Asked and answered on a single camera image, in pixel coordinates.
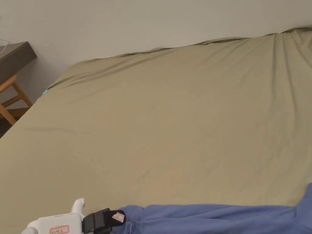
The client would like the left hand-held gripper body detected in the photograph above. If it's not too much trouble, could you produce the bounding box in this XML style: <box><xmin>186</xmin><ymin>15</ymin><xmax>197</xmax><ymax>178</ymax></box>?
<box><xmin>22</xmin><ymin>198</ymin><xmax>96</xmax><ymax>234</ymax></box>

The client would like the blue garment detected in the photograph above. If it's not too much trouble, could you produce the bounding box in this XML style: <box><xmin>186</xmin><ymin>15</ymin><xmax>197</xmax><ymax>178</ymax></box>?
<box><xmin>119</xmin><ymin>183</ymin><xmax>312</xmax><ymax>234</ymax></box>

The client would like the bed with beige sheet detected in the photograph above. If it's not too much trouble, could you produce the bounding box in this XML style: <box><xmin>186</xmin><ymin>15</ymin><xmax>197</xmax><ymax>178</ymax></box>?
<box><xmin>0</xmin><ymin>25</ymin><xmax>312</xmax><ymax>234</ymax></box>

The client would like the wooden chair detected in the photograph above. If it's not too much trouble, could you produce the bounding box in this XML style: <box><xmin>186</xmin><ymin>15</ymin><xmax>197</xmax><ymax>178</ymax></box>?
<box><xmin>0</xmin><ymin>74</ymin><xmax>33</xmax><ymax>126</ymax></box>

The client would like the dark grey table top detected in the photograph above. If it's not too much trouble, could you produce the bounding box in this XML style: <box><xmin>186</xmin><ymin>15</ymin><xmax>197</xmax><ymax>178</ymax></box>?
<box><xmin>0</xmin><ymin>41</ymin><xmax>37</xmax><ymax>83</ymax></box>

